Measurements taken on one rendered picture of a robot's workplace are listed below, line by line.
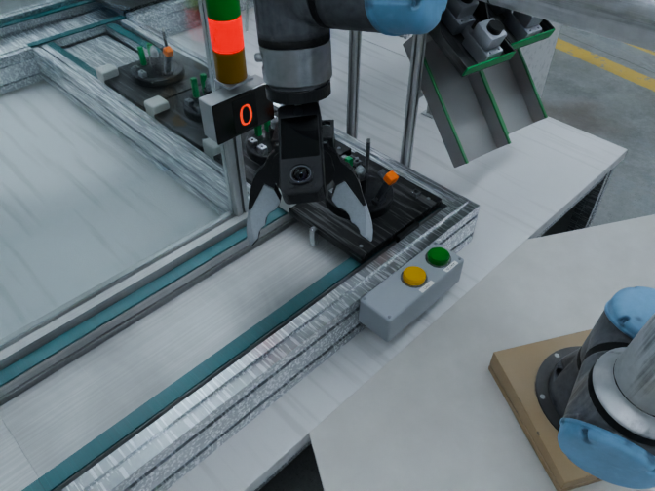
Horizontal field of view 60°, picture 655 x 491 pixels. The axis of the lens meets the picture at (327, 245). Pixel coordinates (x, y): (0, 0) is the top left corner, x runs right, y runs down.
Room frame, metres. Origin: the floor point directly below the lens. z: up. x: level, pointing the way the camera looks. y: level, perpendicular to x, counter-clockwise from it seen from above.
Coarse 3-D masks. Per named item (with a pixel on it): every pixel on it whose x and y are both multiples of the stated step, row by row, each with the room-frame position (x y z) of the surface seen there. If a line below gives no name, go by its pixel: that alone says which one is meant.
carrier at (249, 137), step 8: (272, 120) 1.08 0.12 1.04; (256, 128) 1.10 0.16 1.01; (264, 128) 1.13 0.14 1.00; (272, 128) 1.08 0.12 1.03; (248, 136) 1.10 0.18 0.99; (256, 136) 1.10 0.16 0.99; (264, 136) 1.10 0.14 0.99; (272, 136) 1.07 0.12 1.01; (248, 144) 1.07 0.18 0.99; (256, 144) 1.06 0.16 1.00; (264, 144) 1.07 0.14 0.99; (336, 144) 1.10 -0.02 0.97; (344, 144) 1.10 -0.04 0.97; (248, 152) 1.05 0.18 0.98; (256, 152) 1.04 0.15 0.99; (264, 152) 1.03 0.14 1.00; (336, 152) 1.07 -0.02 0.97; (344, 152) 1.07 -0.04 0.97; (248, 160) 1.04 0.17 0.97; (256, 160) 1.03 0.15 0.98; (264, 160) 1.02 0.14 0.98; (248, 168) 1.01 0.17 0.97; (256, 168) 1.01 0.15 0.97; (248, 176) 0.98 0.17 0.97
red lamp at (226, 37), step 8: (240, 16) 0.86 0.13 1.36; (216, 24) 0.83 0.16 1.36; (224, 24) 0.83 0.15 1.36; (232, 24) 0.84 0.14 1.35; (240, 24) 0.85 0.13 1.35; (216, 32) 0.83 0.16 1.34; (224, 32) 0.83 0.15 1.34; (232, 32) 0.84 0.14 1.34; (240, 32) 0.85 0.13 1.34; (216, 40) 0.83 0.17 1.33; (224, 40) 0.83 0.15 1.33; (232, 40) 0.83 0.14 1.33; (240, 40) 0.84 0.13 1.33; (216, 48) 0.84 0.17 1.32; (224, 48) 0.83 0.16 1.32; (232, 48) 0.83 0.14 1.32; (240, 48) 0.84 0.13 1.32
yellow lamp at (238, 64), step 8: (216, 56) 0.84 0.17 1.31; (224, 56) 0.83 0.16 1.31; (232, 56) 0.83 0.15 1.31; (240, 56) 0.84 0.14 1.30; (216, 64) 0.84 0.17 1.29; (224, 64) 0.83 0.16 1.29; (232, 64) 0.83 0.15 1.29; (240, 64) 0.84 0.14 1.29; (216, 72) 0.84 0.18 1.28; (224, 72) 0.83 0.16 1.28; (232, 72) 0.83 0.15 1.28; (240, 72) 0.84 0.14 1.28; (224, 80) 0.83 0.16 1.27; (232, 80) 0.83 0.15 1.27; (240, 80) 0.84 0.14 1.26
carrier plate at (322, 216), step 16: (400, 176) 0.98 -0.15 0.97; (400, 192) 0.92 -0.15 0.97; (304, 208) 0.87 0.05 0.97; (320, 208) 0.87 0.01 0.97; (400, 208) 0.87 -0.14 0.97; (416, 208) 0.87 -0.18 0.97; (432, 208) 0.88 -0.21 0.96; (304, 224) 0.84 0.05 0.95; (320, 224) 0.82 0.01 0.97; (336, 224) 0.82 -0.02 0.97; (352, 224) 0.82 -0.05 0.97; (384, 224) 0.82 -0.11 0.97; (400, 224) 0.82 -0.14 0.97; (336, 240) 0.78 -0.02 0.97; (352, 240) 0.78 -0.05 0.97; (384, 240) 0.78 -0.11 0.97; (352, 256) 0.75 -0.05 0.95; (368, 256) 0.75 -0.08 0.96
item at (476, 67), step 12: (480, 12) 1.15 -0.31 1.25; (432, 36) 1.07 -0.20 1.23; (444, 36) 1.08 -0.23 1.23; (456, 36) 1.09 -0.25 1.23; (444, 48) 1.04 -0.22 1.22; (456, 48) 1.06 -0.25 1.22; (504, 48) 1.08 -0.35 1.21; (456, 60) 1.02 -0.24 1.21; (468, 60) 1.04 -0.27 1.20; (492, 60) 1.03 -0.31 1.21; (504, 60) 1.06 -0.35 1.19; (468, 72) 1.00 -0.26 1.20
